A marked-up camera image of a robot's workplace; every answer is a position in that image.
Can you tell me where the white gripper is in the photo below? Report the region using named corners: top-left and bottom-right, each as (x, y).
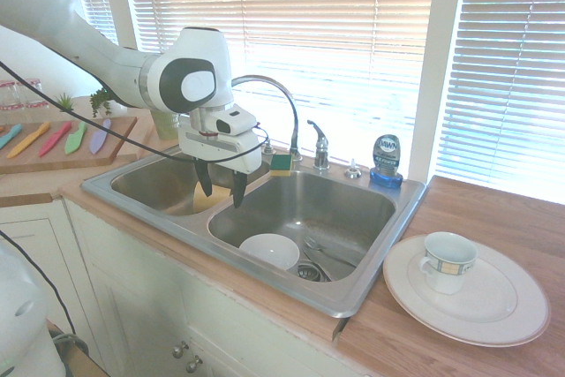
top-left (177, 123), bottom-right (265, 209)

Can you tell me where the chrome gooseneck faucet spout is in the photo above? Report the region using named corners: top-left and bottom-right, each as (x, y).
top-left (230, 74), bottom-right (304, 163)

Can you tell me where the yellow dish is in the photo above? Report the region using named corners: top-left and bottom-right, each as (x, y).
top-left (192, 182), bottom-right (232, 215)

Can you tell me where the yellow green sponge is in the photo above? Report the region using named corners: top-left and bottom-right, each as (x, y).
top-left (269, 153), bottom-right (295, 178)

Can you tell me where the white ceramic bowl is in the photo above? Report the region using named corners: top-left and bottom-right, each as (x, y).
top-left (238, 232), bottom-right (302, 272)

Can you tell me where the light green cup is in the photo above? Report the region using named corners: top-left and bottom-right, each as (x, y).
top-left (150, 109), bottom-right (180, 141)

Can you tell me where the stainless steel double sink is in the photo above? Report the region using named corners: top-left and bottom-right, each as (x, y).
top-left (80, 147), bottom-right (428, 320)

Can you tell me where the metal fork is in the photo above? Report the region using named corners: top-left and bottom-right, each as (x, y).
top-left (302, 235), bottom-right (358, 268)

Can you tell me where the wooden cutting board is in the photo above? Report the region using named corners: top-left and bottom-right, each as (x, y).
top-left (0, 116), bottom-right (139, 176)

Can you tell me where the metal sink drain strainer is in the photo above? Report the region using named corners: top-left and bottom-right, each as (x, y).
top-left (296, 262), bottom-right (333, 283)

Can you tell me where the purple plastic knife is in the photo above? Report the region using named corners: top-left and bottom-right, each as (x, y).
top-left (88, 117), bottom-right (113, 156)

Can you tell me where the chrome sink hole cap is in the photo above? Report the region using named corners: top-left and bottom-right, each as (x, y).
top-left (343, 157), bottom-right (363, 181)

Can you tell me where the white kitchen cabinet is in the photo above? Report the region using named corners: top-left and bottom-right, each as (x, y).
top-left (0, 194), bottom-right (352, 377)

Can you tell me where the leafy plant in white pot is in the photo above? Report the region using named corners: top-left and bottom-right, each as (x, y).
top-left (88, 88), bottom-right (130, 120)

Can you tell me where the green plastic knife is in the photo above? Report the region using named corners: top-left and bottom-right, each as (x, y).
top-left (64, 120), bottom-right (90, 156)

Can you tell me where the blue Dawn dish soap bottle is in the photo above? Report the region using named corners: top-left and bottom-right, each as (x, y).
top-left (368, 133), bottom-right (405, 190)

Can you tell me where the red plastic knife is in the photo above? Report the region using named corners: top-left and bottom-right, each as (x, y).
top-left (38, 120), bottom-right (73, 158)

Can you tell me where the small spiky potted plant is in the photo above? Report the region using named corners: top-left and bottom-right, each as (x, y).
top-left (54, 92), bottom-right (77, 115)

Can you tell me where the wide white window blind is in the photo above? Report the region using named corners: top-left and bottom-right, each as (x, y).
top-left (124, 0), bottom-right (439, 164)

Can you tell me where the orange plastic knife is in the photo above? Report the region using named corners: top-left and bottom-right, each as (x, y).
top-left (6, 121), bottom-right (51, 159)

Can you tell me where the glass jar with red trim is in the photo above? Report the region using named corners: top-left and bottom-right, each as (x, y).
top-left (17, 78), bottom-right (48, 110)
top-left (0, 79), bottom-right (23, 112)

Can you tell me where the teal plastic knife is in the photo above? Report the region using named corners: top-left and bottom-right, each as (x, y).
top-left (0, 124), bottom-right (23, 151)

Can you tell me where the white patterned teacup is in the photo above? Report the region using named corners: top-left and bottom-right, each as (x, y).
top-left (418, 230), bottom-right (479, 296)

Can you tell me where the large white dinner plate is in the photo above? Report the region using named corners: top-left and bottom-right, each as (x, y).
top-left (381, 233), bottom-right (552, 349)

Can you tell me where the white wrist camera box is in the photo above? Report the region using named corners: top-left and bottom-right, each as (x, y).
top-left (206, 103), bottom-right (259, 137)

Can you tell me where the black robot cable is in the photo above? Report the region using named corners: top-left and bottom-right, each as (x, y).
top-left (0, 230), bottom-right (79, 336)
top-left (0, 60), bottom-right (273, 163)

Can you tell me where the chrome faucet lever handle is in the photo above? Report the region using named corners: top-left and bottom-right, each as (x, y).
top-left (305, 118), bottom-right (332, 171)

